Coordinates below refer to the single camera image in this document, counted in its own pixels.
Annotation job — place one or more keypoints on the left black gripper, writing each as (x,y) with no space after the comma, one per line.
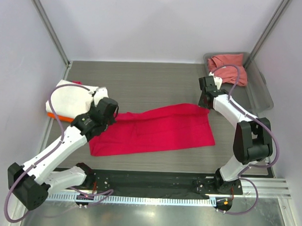
(112,120)

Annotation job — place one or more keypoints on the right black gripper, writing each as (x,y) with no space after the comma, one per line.
(201,103)

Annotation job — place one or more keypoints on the red t-shirt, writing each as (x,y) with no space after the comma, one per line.
(168,128)

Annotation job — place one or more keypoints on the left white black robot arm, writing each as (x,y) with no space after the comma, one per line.
(35,180)

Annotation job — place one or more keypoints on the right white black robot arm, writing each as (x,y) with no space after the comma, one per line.
(252,141)

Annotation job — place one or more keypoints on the salmon pink t-shirt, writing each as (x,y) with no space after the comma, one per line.
(225,66)

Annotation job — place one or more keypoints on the grey plastic tray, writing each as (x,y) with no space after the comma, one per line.
(255,96)

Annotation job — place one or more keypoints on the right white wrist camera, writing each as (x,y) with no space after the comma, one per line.
(217,80)

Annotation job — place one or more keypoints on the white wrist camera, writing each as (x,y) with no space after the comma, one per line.
(217,80)
(98,93)

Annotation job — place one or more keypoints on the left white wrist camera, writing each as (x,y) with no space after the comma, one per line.
(98,93)

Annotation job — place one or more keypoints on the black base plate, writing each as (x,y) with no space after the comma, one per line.
(159,185)

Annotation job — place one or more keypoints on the slotted cable duct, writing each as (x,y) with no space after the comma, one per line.
(70,196)

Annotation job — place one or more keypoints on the right aluminium corner post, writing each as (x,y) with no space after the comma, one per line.
(275,18)

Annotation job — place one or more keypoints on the aluminium corner post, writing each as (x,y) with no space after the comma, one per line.
(275,18)
(50,29)

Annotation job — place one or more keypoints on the left aluminium corner post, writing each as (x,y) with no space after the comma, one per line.
(50,29)

